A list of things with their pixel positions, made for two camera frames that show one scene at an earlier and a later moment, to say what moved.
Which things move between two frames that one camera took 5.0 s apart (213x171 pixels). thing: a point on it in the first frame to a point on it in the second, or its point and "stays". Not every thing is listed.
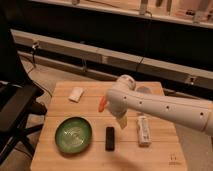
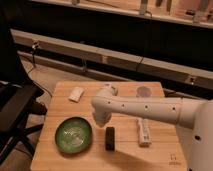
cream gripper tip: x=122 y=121 to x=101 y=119
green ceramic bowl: x=73 y=135 stays
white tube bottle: x=144 y=132 stays
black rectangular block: x=110 y=139 stays
